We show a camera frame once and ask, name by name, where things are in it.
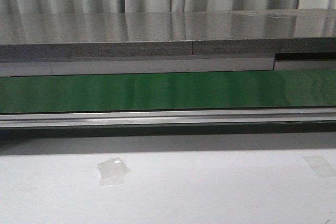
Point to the grey stone countertop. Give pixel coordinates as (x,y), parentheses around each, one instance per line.
(70,44)

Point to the green conveyor belt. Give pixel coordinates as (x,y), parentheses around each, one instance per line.
(168,91)

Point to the flat clear tape strip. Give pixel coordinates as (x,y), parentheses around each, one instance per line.
(320,166)

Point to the crumpled clear tape piece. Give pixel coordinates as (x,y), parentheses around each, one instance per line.
(112,171)

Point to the aluminium conveyor frame rail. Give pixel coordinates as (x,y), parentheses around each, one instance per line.
(168,117)

